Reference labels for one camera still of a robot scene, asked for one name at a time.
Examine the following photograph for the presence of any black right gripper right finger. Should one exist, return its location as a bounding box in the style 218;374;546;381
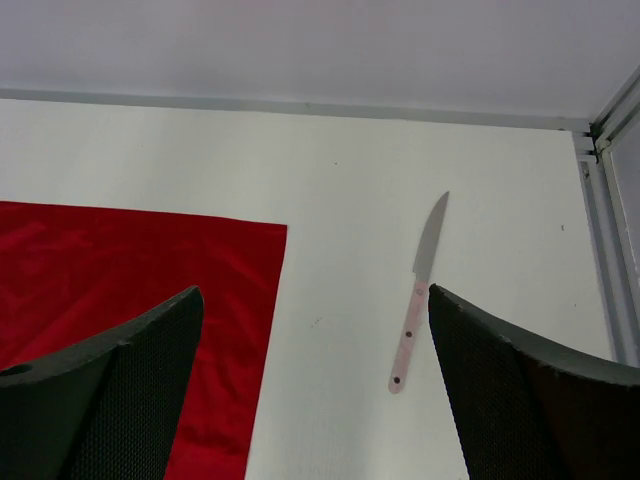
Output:
428;284;639;479

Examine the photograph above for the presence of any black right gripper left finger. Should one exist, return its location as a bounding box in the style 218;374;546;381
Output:
1;286;204;479

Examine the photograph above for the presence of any pink handled knife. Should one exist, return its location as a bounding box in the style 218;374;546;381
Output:
388;191;450;394

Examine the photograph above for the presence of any red cloth napkin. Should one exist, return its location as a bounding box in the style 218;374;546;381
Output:
1;202;287;479

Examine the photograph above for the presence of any aluminium enclosure frame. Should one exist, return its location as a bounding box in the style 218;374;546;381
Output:
1;76;639;365

